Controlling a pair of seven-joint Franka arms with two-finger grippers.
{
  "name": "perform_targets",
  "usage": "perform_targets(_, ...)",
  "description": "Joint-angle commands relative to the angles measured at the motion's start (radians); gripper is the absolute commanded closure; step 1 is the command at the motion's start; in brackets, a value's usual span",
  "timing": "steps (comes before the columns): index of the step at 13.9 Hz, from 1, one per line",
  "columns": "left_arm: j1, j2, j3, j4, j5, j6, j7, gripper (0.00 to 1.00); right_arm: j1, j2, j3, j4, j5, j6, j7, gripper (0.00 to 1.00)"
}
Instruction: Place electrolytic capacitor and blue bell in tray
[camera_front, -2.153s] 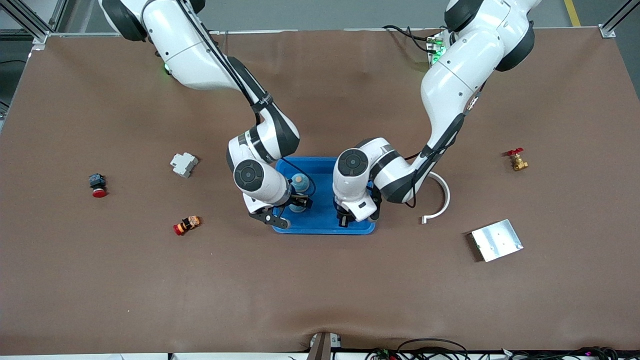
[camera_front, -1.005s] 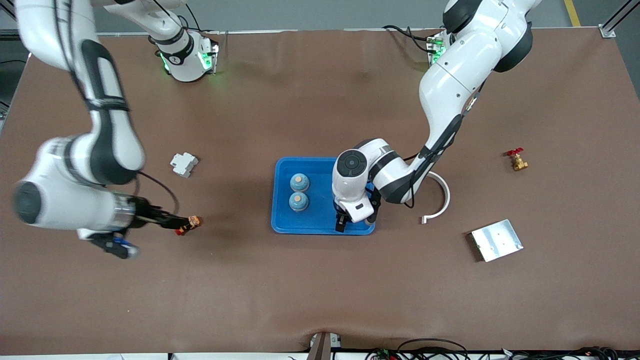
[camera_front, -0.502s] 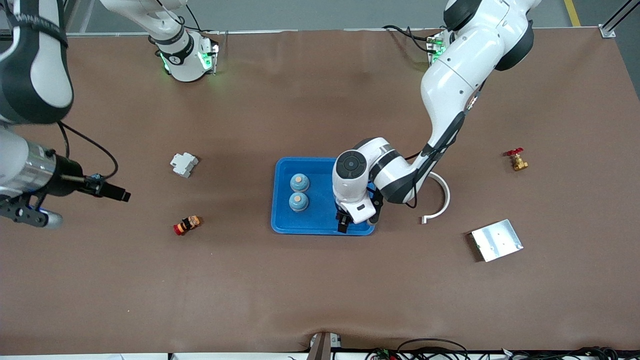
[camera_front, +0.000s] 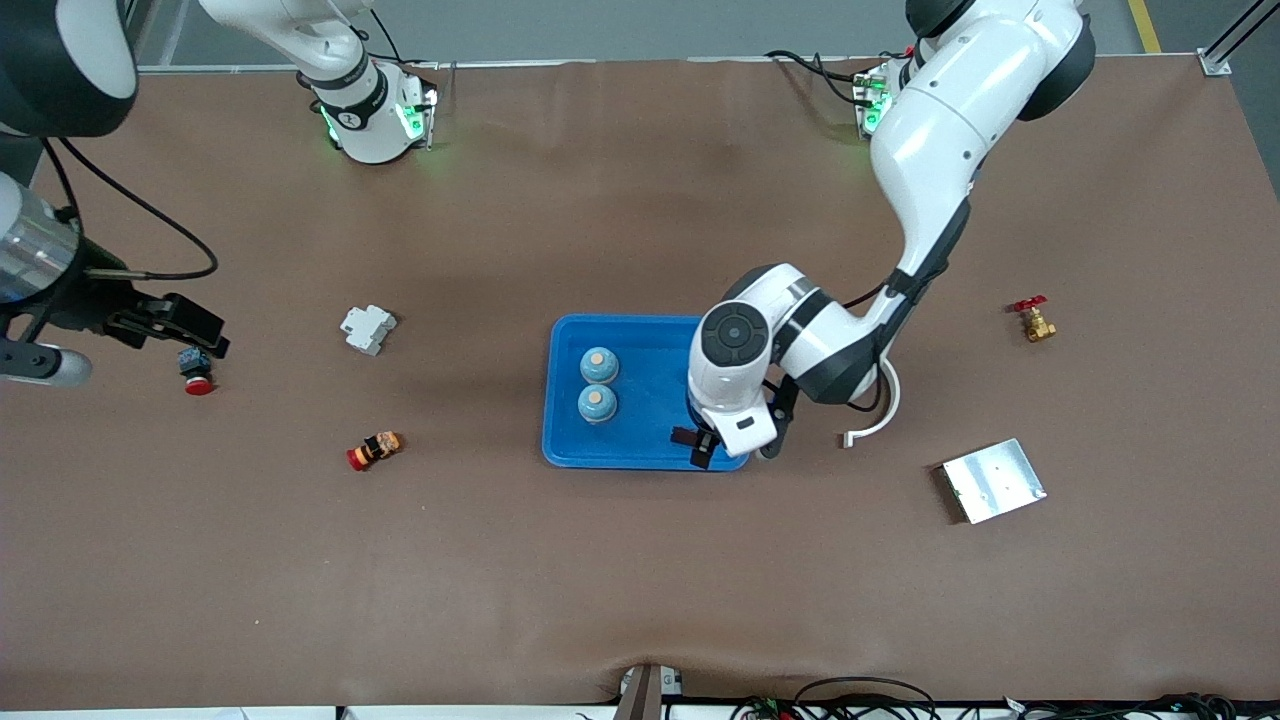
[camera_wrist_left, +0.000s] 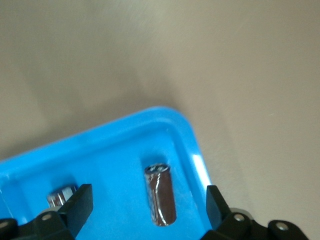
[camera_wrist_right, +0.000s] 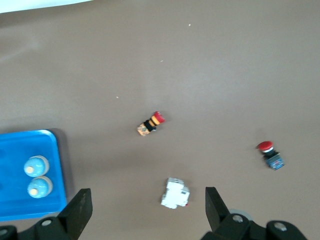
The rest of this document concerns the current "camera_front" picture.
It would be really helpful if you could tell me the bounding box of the white curved plastic piece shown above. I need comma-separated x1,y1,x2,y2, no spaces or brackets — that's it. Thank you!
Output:
843,360,902,449

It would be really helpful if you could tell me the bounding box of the brass valve red handle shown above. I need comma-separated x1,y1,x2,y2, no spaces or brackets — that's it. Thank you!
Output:
1011,295,1058,344

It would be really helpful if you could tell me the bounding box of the white circuit breaker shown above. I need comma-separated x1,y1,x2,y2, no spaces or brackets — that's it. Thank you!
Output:
339,304,399,357

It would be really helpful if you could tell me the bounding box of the red yellow emergency stop button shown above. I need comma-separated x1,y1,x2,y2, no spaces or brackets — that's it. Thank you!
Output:
346,431,404,473

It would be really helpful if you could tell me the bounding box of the blue plastic tray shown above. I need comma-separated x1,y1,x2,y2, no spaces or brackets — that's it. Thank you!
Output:
542,313,753,471

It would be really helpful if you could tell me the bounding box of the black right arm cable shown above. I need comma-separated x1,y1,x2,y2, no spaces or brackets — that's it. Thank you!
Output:
40,135,219,281

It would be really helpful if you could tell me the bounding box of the black cable loop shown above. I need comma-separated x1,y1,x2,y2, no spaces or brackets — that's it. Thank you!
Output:
728,676,941,720

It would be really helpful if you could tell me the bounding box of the aluminium frame profile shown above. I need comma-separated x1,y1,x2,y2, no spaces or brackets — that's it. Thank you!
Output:
1200,0,1280,77

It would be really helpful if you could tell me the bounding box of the silver metal plate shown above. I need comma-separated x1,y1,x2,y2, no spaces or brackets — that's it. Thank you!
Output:
938,438,1048,525

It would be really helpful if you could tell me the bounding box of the grey table edge bracket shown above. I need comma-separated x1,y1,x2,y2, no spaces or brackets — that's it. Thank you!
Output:
612,663,685,720

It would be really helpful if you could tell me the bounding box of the black base cable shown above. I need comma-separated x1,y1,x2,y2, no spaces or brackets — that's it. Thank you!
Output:
765,48,881,106

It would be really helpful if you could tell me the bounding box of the black cable bundle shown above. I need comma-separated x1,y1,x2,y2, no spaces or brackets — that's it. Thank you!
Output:
1005,692,1246,720

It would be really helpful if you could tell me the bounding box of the red push button black base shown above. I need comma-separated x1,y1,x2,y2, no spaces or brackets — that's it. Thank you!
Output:
177,346,217,397

